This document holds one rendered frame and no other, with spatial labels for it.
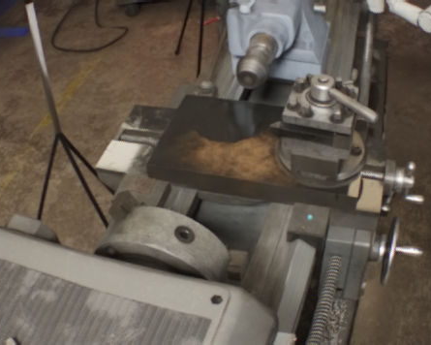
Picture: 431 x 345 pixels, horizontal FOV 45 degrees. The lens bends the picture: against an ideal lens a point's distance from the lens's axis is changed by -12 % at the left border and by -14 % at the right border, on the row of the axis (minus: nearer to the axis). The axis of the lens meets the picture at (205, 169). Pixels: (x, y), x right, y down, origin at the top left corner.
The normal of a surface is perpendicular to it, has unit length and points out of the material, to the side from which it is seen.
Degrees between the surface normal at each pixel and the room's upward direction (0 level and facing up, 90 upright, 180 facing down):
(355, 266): 90
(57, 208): 0
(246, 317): 45
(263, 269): 0
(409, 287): 0
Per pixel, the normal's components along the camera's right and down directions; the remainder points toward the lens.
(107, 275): -0.08, -0.74
